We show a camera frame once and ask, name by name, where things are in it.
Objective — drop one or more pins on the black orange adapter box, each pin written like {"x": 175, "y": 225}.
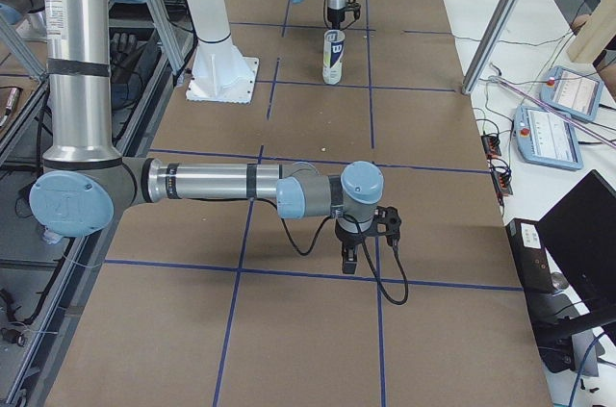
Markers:
{"x": 491, "y": 144}

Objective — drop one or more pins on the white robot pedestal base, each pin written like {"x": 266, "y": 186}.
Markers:
{"x": 220, "y": 72}

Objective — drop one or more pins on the wooden beam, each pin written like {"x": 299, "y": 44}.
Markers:
{"x": 595, "y": 34}

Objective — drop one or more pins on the teach pendant tablet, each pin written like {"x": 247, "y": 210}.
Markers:
{"x": 572, "y": 92}
{"x": 546, "y": 139}

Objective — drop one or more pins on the white tennis ball can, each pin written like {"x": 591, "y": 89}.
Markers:
{"x": 333, "y": 54}

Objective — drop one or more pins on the blue tape strip lengthwise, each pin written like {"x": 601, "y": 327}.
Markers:
{"x": 379, "y": 296}

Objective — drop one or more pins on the aluminium frame post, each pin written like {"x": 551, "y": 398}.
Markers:
{"x": 487, "y": 44}

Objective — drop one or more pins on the upper teach pendant tablet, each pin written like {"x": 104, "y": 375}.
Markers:
{"x": 572, "y": 92}

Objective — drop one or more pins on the black laptop computer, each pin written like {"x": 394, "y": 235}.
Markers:
{"x": 578, "y": 233}

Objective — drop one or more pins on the blue tape strip crosswise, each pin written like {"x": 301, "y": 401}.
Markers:
{"x": 299, "y": 274}

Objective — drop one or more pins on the lower teach pendant tablet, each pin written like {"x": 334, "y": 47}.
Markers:
{"x": 546, "y": 139}

